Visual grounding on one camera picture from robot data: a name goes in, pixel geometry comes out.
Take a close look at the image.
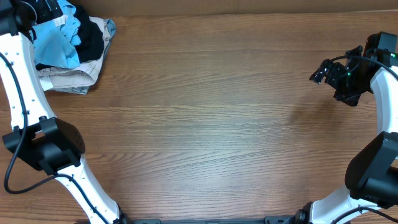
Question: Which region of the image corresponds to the light blue t-shirt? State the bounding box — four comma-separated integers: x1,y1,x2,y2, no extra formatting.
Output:
33,0,81,69

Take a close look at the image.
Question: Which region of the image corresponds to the black folded garment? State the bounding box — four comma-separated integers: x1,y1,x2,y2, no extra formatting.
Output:
35,5,104,70

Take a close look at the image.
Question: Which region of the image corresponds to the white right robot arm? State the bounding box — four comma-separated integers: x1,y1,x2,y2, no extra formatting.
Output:
286,32,397,224

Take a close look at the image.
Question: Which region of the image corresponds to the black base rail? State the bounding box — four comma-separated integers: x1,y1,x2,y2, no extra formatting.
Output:
121,215,302,224

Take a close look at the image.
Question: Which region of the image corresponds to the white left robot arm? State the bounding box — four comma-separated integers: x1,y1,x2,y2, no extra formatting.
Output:
1,0,131,224

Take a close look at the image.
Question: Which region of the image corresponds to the beige folded garment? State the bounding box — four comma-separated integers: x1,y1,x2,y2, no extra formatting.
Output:
37,17,116,95

